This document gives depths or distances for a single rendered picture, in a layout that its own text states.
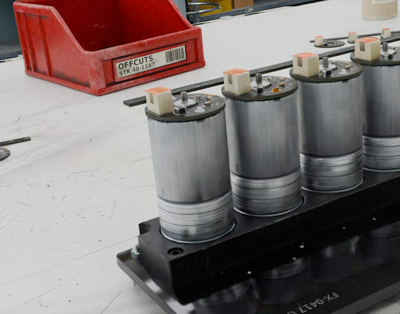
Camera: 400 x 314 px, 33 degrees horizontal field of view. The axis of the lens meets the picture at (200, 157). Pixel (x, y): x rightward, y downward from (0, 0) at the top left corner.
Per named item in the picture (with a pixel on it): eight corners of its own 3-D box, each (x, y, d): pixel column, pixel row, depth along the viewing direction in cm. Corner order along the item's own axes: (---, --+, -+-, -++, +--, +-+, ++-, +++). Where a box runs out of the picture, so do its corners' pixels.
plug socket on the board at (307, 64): (325, 73, 23) (324, 53, 23) (305, 78, 22) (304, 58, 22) (310, 69, 23) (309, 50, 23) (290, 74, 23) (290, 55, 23)
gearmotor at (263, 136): (318, 225, 23) (312, 81, 22) (260, 247, 22) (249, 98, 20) (275, 202, 25) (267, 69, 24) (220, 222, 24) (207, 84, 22)
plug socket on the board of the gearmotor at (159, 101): (181, 110, 20) (179, 88, 20) (156, 116, 20) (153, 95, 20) (169, 104, 21) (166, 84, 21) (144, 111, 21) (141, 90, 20)
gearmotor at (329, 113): (377, 201, 25) (377, 64, 23) (325, 222, 23) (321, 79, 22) (333, 182, 27) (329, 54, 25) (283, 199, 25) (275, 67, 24)
